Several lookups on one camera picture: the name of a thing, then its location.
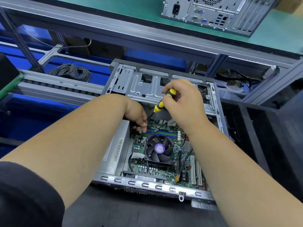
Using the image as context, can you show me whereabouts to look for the aluminium frame post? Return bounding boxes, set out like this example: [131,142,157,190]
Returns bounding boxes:
[241,59,303,106]

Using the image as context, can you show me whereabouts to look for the green motherboard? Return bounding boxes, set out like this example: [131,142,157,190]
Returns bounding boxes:
[124,118,206,187]

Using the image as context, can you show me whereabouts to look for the person's black left sleeve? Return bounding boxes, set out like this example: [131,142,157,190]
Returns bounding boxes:
[0,160,65,227]

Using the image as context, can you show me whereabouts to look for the grey roller conveyor rail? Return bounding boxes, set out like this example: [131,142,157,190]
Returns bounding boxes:
[9,69,107,107]

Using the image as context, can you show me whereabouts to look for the white plastic bags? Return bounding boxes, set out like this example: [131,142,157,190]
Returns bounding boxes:
[215,71,261,95]

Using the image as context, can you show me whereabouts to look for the grey coiled cable bundle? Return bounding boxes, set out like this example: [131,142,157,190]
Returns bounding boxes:
[49,64,92,83]

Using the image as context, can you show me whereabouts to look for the yellow handled screwdriver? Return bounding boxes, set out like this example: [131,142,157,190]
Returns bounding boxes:
[144,88,178,122]

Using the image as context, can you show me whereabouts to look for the person's left forearm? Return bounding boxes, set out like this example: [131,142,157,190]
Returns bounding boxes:
[0,94,131,211]

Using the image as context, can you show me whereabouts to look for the person's right hand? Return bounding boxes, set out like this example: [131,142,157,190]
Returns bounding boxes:
[161,79,209,135]

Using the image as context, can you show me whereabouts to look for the dark metal frame leg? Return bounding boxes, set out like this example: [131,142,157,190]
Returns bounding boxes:
[0,7,44,73]

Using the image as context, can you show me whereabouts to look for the grey computer case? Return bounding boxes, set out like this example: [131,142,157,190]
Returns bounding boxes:
[92,59,231,210]

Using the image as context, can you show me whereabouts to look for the person's left hand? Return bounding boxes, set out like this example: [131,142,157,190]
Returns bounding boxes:
[122,97,149,134]

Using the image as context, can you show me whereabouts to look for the black foam tray with boards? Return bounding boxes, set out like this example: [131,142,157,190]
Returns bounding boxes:
[0,53,23,100]

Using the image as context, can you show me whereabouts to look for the empty black foam tray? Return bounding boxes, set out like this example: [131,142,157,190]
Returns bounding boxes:
[220,99,303,201]

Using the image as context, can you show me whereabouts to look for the stack of cardboard boxes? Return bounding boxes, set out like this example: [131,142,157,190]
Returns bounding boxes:
[277,0,303,15]

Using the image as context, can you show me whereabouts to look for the silver power supply unit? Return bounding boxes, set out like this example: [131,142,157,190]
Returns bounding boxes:
[100,119,131,177]

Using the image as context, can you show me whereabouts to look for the person's right forearm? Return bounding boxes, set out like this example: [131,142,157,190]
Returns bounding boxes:
[187,120,303,227]

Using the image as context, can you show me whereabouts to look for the silver backed desktop computer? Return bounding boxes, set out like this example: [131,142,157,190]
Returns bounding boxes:
[161,0,280,37]

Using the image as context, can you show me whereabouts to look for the green upper shelf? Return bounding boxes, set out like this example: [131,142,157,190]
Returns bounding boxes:
[0,0,303,67]

